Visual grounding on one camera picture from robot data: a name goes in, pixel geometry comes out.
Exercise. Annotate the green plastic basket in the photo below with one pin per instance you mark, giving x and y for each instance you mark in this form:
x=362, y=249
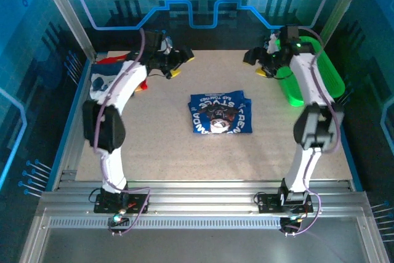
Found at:
x=331, y=75

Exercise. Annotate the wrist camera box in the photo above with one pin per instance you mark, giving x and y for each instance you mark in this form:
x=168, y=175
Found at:
x=167, y=46
x=272, y=44

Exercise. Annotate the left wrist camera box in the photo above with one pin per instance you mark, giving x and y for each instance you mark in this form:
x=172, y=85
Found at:
x=167, y=46

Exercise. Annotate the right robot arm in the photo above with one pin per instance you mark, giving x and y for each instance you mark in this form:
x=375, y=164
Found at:
x=314, y=127

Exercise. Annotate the navy cartoon print t-shirt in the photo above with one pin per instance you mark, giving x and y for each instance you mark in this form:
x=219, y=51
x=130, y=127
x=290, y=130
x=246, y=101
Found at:
x=101, y=75

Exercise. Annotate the connector board with green light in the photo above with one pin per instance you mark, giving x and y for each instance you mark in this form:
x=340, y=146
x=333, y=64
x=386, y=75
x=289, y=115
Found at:
x=118, y=220
x=291, y=221

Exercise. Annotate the blue panda print t-shirt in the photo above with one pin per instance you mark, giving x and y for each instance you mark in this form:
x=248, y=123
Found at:
x=221, y=112

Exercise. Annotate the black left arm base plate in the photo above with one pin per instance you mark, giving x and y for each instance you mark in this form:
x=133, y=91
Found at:
x=104, y=206

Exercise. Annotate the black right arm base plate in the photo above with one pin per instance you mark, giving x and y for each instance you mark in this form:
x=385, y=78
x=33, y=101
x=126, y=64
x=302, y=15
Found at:
x=269, y=204

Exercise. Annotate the red t-shirt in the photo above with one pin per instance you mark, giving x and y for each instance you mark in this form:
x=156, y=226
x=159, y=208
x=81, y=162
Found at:
x=110, y=59

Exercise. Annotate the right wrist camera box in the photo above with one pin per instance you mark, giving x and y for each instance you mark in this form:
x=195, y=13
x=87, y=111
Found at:
x=272, y=44

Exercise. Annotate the aluminium frame rail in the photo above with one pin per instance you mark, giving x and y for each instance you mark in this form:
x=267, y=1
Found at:
x=200, y=195

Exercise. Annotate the aluminium upright post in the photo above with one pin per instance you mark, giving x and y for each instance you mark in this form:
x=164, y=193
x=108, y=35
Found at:
x=67, y=16
x=338, y=13

